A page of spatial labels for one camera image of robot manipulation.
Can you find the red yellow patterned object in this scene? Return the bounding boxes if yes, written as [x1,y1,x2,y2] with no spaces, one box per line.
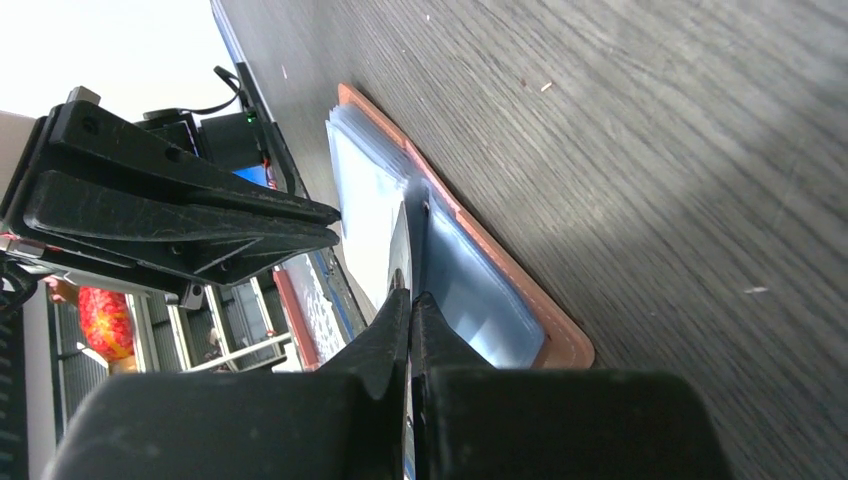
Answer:
[78,287,134,363]

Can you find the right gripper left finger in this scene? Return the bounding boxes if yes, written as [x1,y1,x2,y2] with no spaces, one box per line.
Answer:
[45,289,411,479]

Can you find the brown leather card holder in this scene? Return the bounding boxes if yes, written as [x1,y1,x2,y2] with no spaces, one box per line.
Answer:
[326,83,595,369]

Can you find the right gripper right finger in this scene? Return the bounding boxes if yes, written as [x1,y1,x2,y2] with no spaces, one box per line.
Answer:
[410,293,732,479]

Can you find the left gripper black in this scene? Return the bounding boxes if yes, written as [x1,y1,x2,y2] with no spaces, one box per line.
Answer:
[1,101,341,292]

